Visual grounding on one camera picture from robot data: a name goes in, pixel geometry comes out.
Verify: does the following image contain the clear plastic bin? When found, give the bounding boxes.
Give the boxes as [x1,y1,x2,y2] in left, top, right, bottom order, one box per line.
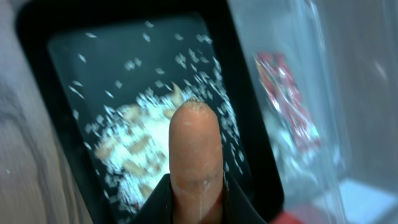
[229,0,397,223]

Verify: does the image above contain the rice and food scraps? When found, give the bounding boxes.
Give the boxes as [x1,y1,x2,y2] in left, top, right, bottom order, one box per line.
[66,18,248,213]

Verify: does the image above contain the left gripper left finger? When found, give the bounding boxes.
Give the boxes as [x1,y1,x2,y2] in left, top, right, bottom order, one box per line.
[131,174,173,224]

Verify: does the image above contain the black plastic tray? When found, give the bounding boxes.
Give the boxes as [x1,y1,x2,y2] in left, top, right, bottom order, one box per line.
[16,1,284,223]

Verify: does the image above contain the orange carrot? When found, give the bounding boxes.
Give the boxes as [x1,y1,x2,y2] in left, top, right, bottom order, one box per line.
[169,98,223,224]

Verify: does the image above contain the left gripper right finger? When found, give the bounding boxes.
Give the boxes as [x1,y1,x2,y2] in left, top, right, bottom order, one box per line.
[222,172,267,224]

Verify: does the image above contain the red serving tray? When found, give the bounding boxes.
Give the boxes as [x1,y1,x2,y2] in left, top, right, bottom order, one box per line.
[269,203,330,224]

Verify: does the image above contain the red snack wrapper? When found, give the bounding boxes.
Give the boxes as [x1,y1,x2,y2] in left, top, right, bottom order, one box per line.
[256,52,320,151]

